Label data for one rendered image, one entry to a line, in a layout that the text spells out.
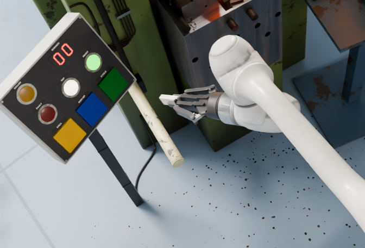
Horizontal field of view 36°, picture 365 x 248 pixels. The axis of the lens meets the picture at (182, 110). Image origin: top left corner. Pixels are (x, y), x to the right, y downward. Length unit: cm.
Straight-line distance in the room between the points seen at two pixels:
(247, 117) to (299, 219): 119
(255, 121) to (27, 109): 62
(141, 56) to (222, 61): 94
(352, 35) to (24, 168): 168
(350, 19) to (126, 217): 130
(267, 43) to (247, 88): 93
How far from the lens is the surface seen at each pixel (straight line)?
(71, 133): 163
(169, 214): 254
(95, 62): 164
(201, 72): 204
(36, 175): 281
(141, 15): 198
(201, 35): 188
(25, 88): 155
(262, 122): 134
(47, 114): 159
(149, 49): 212
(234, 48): 123
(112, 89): 167
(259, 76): 122
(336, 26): 207
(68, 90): 160
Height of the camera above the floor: 236
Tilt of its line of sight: 59 degrees down
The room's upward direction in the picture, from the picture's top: 19 degrees counter-clockwise
